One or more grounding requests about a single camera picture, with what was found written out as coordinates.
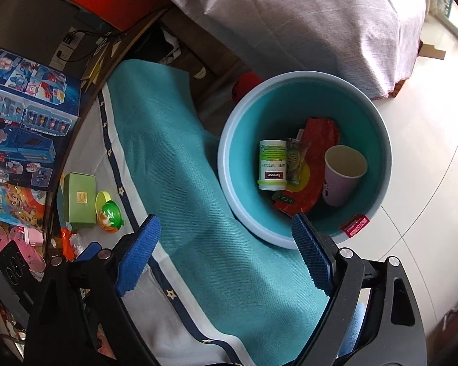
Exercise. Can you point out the teal round trash bin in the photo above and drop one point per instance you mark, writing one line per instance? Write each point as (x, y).
(277, 109)

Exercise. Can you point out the clear plastic wrapper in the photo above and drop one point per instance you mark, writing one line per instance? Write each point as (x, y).
(72, 244)

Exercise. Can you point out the pink paper cup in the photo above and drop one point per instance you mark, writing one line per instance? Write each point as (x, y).
(344, 168)

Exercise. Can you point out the colourful cartoon puppy bag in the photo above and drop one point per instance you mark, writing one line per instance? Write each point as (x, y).
(21, 206)

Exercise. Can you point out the blue toy box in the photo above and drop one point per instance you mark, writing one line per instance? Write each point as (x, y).
(39, 107)

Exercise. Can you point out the teal grey striped tablecloth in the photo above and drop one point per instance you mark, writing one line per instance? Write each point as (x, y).
(211, 292)

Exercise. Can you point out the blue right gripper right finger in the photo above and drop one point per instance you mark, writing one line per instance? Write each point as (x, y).
(318, 260)

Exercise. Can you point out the red snack bag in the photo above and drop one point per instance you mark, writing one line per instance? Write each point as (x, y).
(305, 166)

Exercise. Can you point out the green cardboard box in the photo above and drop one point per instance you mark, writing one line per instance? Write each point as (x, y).
(79, 200)

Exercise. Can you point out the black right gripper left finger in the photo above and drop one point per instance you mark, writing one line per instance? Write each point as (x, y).
(132, 253)

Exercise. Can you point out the red plush ball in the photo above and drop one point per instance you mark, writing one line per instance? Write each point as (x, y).
(243, 85)

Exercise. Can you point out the large purple fabric bag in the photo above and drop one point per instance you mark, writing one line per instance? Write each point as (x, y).
(372, 44)

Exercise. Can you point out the white green supplement bottle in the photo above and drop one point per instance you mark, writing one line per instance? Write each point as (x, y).
(272, 165)

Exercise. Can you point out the green orange egg toy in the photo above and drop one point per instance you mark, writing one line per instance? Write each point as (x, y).
(108, 214)

